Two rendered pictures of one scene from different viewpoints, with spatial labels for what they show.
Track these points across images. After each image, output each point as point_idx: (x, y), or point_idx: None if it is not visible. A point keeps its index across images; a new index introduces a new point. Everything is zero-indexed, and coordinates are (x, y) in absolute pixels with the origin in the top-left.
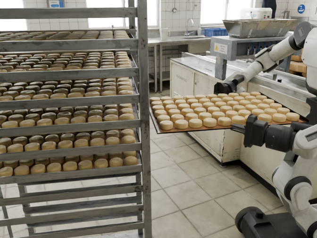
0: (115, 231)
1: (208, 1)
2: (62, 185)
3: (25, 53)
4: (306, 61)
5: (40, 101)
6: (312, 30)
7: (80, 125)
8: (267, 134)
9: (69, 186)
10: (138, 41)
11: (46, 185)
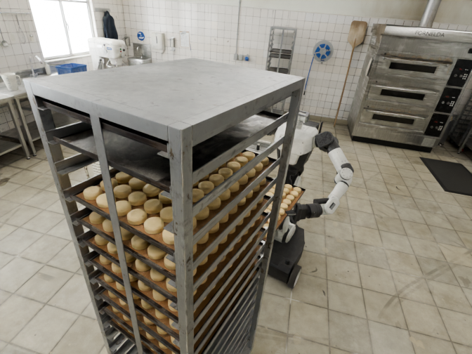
0: (244, 320)
1: (43, 29)
2: (48, 329)
3: None
4: (281, 148)
5: (232, 274)
6: (281, 128)
7: (244, 271)
8: (311, 212)
9: (58, 324)
10: (279, 199)
11: (27, 345)
